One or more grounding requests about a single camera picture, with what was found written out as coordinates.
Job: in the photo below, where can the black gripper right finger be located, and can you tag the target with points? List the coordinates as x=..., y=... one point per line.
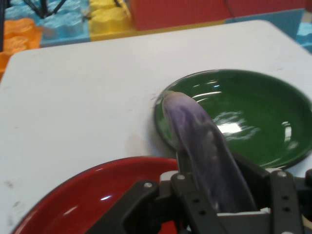
x=282, y=195

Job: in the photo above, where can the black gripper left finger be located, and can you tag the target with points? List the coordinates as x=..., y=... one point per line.
x=185, y=195

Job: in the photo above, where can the purple toy eggplant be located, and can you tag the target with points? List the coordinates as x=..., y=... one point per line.
x=195, y=126

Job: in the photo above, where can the red plate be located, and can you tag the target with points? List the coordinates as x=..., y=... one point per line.
x=85, y=190

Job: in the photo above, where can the green plate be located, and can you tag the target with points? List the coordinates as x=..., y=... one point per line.
x=256, y=97

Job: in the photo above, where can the teal giant building block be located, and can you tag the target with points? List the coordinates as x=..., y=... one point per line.
x=268, y=22

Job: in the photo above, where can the red giant building block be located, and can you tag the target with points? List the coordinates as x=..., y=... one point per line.
x=182, y=12

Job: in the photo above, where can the yellow giant building block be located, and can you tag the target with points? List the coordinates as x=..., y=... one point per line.
x=109, y=19

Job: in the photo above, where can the light blue giant building block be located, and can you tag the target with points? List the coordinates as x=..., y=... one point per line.
x=65, y=26

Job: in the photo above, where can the orange giant building block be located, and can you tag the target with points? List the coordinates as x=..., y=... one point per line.
x=17, y=36

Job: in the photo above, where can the black tripod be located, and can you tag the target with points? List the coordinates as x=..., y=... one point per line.
x=44, y=8

